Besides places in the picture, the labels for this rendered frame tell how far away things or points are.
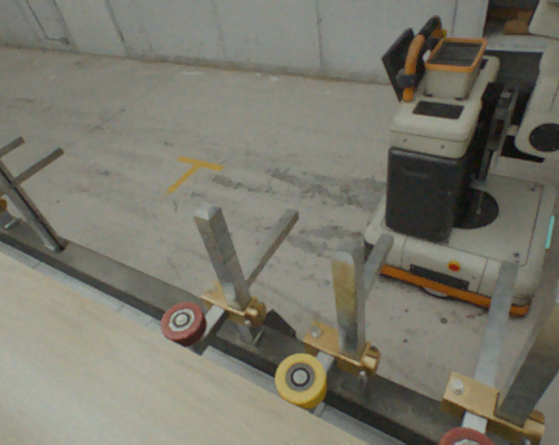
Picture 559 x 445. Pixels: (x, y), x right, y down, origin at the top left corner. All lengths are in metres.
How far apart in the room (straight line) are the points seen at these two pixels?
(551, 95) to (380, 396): 1.00
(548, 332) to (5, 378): 0.84
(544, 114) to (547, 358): 1.01
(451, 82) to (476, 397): 1.01
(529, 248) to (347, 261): 1.29
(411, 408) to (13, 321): 0.80
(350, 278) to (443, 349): 1.22
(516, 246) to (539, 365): 1.20
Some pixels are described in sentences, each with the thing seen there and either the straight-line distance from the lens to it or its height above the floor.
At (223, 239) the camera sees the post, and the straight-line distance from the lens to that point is 0.71.
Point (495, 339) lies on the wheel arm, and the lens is 0.81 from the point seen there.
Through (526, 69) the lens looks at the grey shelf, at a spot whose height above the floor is 0.20.
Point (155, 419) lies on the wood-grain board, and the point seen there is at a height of 0.90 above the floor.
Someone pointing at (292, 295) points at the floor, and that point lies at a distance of 1.89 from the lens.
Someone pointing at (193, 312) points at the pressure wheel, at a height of 0.91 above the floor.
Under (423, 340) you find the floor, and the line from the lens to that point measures 1.77.
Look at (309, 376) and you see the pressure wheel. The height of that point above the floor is 0.90.
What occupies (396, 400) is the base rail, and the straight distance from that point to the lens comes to 0.89.
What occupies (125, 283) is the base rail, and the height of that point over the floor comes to 0.70.
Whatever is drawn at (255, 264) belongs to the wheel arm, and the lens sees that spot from 0.93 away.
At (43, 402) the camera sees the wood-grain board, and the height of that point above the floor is 0.90.
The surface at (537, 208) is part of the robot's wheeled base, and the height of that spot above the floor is 0.28.
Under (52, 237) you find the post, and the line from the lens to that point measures 1.40.
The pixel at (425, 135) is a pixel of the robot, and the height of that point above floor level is 0.77.
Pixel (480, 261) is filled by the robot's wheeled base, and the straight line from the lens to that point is 1.68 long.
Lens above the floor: 1.52
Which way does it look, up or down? 43 degrees down
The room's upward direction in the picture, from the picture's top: 12 degrees counter-clockwise
